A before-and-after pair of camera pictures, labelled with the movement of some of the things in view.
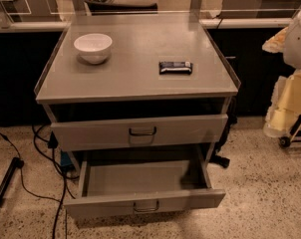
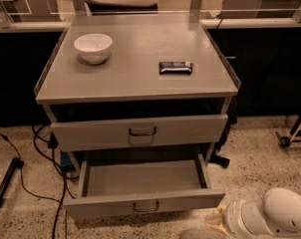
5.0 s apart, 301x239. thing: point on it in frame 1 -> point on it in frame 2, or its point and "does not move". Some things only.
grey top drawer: (140, 132) does not move
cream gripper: (298, 43) -> (232, 219)
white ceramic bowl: (94, 48) does not move
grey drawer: (135, 185) does not move
